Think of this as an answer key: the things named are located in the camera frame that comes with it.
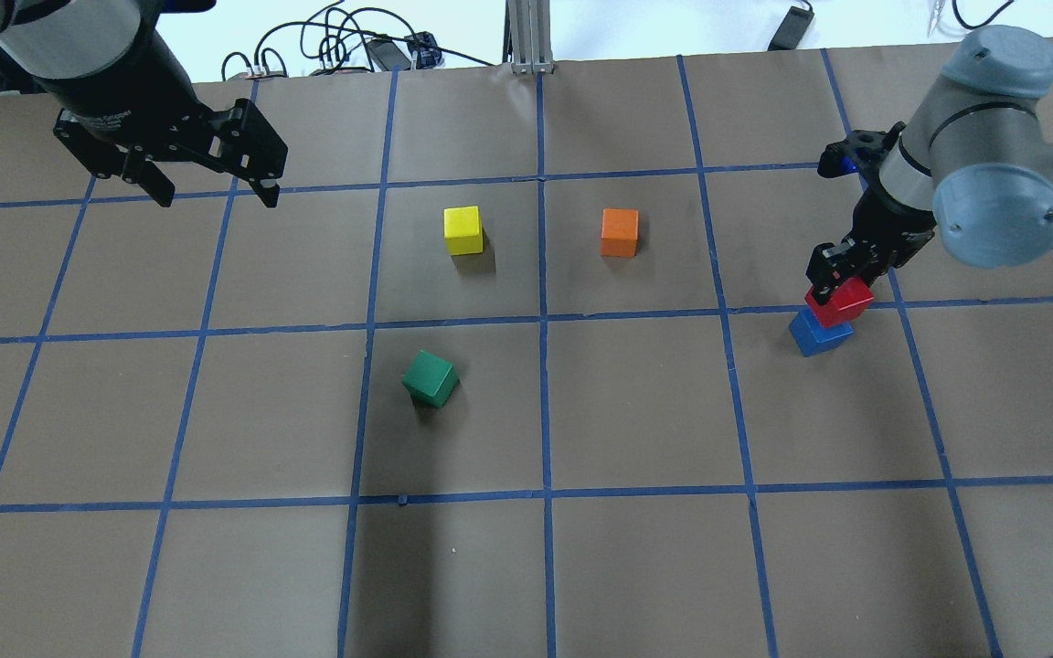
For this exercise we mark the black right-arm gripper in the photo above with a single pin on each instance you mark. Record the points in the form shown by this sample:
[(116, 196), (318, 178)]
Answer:
[(894, 225)]

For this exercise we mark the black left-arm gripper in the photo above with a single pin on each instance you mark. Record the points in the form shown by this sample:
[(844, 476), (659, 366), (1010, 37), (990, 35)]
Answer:
[(129, 84)]

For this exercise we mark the red wooden block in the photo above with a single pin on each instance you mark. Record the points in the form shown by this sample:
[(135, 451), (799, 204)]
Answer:
[(843, 306)]

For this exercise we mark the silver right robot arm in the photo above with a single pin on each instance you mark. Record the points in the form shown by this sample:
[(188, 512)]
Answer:
[(953, 231)]

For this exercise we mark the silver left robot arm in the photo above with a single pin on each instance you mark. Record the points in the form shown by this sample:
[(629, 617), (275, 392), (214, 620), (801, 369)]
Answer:
[(93, 51)]

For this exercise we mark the blue wooden block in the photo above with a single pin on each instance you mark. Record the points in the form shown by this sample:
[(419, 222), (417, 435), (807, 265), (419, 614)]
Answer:
[(812, 338)]

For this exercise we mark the orange wooden block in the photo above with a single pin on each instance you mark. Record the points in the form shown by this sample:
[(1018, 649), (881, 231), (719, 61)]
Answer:
[(620, 232)]

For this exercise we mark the yellow wooden block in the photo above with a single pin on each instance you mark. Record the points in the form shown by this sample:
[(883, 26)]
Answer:
[(463, 231)]

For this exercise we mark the green wooden block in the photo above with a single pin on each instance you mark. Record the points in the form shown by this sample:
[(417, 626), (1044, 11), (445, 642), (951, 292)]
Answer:
[(430, 379)]

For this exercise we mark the black power adapter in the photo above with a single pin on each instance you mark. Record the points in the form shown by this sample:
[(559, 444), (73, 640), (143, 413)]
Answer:
[(792, 29)]

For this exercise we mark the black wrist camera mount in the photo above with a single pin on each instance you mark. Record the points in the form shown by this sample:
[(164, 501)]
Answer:
[(861, 152)]

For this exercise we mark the aluminium frame post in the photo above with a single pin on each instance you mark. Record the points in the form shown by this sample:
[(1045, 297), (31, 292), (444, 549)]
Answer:
[(527, 44)]

